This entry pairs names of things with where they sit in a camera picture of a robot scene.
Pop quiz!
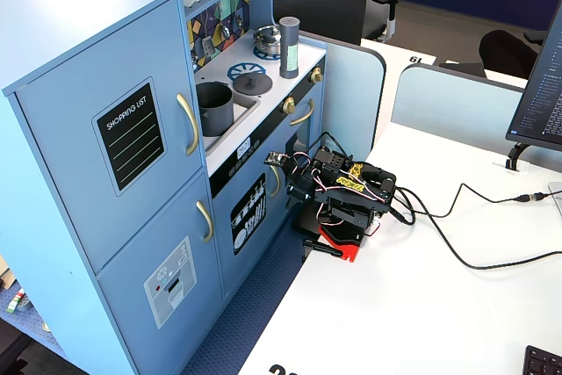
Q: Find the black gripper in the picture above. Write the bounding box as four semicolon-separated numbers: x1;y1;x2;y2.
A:
285;157;325;210

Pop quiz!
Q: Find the black table clamp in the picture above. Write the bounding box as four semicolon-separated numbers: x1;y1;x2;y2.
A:
301;237;344;260

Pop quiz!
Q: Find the blue dishwasher door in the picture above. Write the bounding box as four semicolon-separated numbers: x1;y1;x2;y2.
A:
212;153;287;301

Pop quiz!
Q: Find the white toy sink basin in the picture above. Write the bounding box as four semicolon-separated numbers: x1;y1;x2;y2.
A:
196;83;262;157

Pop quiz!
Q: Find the dark gray toy pot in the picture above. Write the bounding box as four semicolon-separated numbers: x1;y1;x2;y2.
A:
195;81;235;138

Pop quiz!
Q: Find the dark gray pot lid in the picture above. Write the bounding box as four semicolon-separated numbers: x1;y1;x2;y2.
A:
232;71;274;97

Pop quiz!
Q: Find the rounded light blue desk divider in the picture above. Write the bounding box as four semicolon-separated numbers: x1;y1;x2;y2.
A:
292;27;387;163

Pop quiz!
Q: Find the shiny steel toy pot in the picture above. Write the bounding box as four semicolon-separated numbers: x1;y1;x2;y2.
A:
253;25;283;55

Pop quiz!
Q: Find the long light blue desk divider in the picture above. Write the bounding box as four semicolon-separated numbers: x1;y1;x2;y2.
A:
390;62;562;174

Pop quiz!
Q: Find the black dell monitor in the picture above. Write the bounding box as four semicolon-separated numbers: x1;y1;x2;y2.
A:
270;0;371;47

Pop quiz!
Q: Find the blue freezer door with dispenser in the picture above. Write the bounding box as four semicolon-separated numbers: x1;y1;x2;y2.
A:
96;170;225;375

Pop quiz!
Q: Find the black monitor stand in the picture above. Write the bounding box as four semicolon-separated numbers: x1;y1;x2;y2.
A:
504;141;530;172

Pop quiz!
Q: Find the blue fridge door with chalkboard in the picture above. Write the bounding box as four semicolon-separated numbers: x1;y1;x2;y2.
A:
15;0;207;275

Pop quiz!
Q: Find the black office chair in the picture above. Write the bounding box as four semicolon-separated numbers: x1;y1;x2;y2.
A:
478;28;550;80

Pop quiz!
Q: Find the silver laptop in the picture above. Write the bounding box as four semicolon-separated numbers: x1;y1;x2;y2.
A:
547;180;562;214

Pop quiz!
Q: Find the lit computer monitor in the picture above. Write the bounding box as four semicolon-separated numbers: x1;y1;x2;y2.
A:
505;0;562;152

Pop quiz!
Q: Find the blue wooden toy kitchen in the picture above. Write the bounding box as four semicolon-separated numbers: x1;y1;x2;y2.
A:
0;0;328;375

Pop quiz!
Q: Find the black keyboard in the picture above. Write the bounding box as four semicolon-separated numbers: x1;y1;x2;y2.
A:
523;345;562;375

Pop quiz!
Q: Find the green red white marker box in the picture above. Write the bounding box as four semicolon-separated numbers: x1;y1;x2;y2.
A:
4;287;32;314

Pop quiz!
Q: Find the gold dishwasher door handle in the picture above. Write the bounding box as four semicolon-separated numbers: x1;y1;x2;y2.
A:
268;162;282;198

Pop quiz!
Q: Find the small gripper camera board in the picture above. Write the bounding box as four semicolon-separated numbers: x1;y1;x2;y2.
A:
264;151;291;169

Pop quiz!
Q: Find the thin black camera cable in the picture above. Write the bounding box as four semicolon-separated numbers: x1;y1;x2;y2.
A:
305;131;353;160

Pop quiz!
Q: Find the red robot base plate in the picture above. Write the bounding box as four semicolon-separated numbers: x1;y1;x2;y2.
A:
316;221;368;264

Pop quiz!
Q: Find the gold oven door handle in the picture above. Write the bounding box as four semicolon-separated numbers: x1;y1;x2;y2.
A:
288;98;315;126

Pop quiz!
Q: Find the gold freezer door handle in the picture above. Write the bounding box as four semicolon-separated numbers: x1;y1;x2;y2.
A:
195;200;215;243

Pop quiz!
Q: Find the gold fridge door handle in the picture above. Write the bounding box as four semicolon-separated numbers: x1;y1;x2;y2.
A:
176;92;200;157

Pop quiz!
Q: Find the thin black usb cable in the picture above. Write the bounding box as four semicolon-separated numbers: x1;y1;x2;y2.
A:
388;182;548;227

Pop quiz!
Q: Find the thick black power cable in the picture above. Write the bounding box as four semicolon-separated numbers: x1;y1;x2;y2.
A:
390;185;562;270

